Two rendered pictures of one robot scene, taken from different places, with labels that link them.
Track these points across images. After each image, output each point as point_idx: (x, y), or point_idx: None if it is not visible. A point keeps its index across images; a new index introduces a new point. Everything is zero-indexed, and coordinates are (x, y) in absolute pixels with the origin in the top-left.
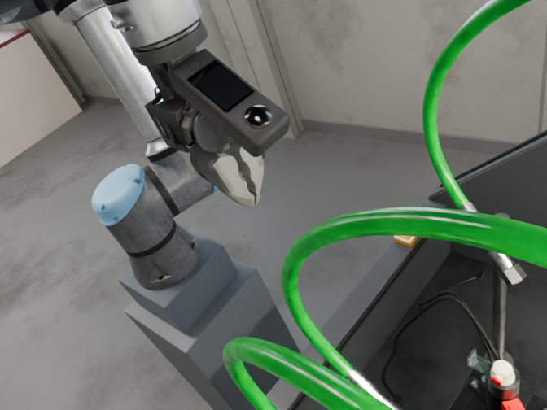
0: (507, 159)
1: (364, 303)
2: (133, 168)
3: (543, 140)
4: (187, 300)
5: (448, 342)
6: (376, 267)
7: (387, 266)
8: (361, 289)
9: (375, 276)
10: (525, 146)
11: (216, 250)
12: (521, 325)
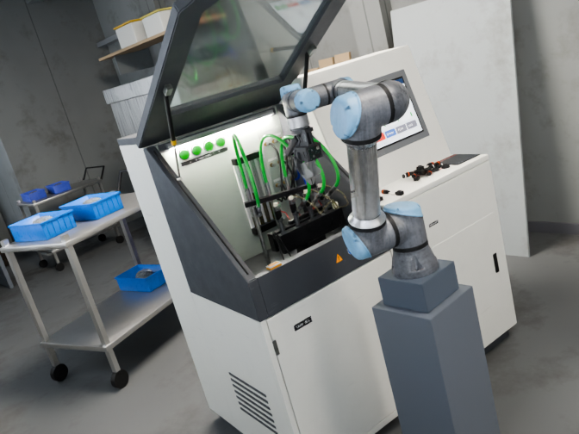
0: (228, 242)
1: (304, 250)
2: (389, 207)
3: (219, 230)
4: None
5: None
6: (294, 257)
7: (289, 258)
8: (303, 252)
9: (295, 256)
10: (221, 238)
11: (382, 275)
12: None
